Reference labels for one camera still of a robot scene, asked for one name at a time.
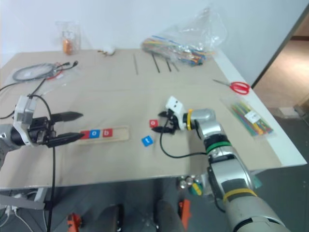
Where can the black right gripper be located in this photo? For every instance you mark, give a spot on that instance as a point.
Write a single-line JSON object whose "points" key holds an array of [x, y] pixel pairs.
{"points": [[173, 123]]}

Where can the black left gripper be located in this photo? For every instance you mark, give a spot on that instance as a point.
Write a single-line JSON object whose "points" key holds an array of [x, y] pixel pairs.
{"points": [[41, 131]]}

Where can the red tile letter o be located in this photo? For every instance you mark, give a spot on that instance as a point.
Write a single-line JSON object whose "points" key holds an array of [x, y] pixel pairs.
{"points": [[153, 123]]}

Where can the red tile letter b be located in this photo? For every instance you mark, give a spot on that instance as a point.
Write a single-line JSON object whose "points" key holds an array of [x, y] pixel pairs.
{"points": [[107, 133]]}

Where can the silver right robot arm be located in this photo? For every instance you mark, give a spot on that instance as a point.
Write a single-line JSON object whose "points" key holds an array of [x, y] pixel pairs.
{"points": [[231, 174]]}

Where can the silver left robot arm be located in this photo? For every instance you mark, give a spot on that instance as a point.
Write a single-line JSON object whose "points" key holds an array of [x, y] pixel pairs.
{"points": [[4, 142]]}

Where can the red block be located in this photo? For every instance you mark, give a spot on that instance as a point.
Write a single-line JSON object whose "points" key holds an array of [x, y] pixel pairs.
{"points": [[86, 135]]}

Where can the blue tile letter t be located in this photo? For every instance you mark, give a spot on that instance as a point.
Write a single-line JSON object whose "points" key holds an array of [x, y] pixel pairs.
{"points": [[146, 141]]}

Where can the blue block with round hole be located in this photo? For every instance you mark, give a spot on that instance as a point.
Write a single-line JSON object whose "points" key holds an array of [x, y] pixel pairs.
{"points": [[94, 134]]}

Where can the wooden letter tray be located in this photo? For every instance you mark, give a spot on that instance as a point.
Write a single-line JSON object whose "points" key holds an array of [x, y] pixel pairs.
{"points": [[119, 134]]}

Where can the yellow wrist band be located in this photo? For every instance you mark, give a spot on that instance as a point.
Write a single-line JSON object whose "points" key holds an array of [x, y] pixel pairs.
{"points": [[189, 119]]}

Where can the short black rod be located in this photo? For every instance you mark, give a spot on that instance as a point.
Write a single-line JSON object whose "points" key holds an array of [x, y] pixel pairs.
{"points": [[168, 66]]}

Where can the long thick black rod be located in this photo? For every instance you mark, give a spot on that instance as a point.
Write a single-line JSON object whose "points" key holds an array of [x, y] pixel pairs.
{"points": [[156, 63]]}

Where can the large bag of coloured sticks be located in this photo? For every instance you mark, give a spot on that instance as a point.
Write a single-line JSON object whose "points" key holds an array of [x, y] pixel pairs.
{"points": [[183, 52]]}

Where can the yellow green tape roll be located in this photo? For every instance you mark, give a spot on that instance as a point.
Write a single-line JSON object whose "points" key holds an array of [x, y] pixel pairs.
{"points": [[196, 189]]}

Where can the clear bag with orange parts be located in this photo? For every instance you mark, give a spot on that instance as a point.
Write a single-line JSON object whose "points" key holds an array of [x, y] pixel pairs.
{"points": [[68, 43]]}

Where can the small white connector bundle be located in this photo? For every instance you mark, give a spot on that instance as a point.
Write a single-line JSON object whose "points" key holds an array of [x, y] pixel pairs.
{"points": [[108, 50]]}

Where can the small pack of coloured sticks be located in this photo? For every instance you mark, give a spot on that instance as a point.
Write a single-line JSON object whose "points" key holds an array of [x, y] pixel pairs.
{"points": [[252, 118]]}

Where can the orange tool under table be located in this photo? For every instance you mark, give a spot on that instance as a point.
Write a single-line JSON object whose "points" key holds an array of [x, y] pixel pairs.
{"points": [[74, 222], [185, 213]]}

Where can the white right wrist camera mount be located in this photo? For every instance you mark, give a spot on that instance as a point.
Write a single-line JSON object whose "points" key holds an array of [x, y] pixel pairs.
{"points": [[177, 108]]}

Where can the grey table frame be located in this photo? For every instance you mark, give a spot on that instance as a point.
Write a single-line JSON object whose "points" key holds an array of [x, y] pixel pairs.
{"points": [[21, 201]]}

